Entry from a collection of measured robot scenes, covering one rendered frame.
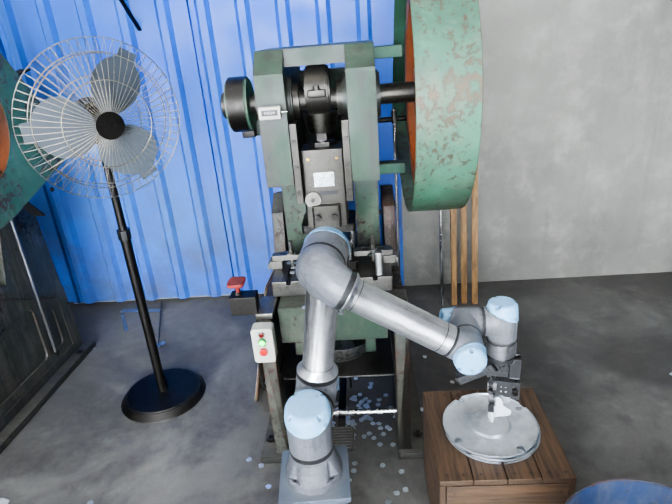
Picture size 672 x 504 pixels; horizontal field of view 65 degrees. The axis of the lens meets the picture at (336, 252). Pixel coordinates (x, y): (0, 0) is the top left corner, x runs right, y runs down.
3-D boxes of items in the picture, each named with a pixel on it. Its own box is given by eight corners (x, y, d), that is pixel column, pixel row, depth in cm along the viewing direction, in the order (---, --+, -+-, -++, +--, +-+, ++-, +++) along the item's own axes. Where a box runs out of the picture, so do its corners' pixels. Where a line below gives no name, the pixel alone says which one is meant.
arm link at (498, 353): (485, 346, 132) (486, 329, 139) (485, 361, 134) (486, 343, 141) (517, 349, 130) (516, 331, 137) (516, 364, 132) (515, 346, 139)
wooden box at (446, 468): (565, 563, 159) (577, 477, 145) (439, 566, 161) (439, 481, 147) (526, 463, 195) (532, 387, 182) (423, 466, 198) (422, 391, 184)
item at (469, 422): (490, 384, 183) (490, 382, 182) (559, 432, 159) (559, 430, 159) (424, 416, 170) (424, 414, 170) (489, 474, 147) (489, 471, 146)
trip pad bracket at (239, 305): (262, 342, 190) (255, 294, 183) (236, 343, 191) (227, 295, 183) (264, 333, 196) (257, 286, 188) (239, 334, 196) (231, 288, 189)
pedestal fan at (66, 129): (210, 433, 223) (123, 31, 162) (64, 439, 227) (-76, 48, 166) (259, 297, 338) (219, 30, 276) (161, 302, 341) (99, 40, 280)
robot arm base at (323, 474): (343, 492, 134) (341, 463, 130) (285, 498, 134) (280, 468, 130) (341, 449, 148) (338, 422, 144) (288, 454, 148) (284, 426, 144)
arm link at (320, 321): (289, 424, 143) (296, 240, 121) (298, 389, 157) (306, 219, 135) (332, 429, 142) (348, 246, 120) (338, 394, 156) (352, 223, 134)
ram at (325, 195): (348, 228, 186) (342, 146, 175) (306, 231, 187) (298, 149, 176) (348, 213, 202) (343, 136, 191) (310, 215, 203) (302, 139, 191)
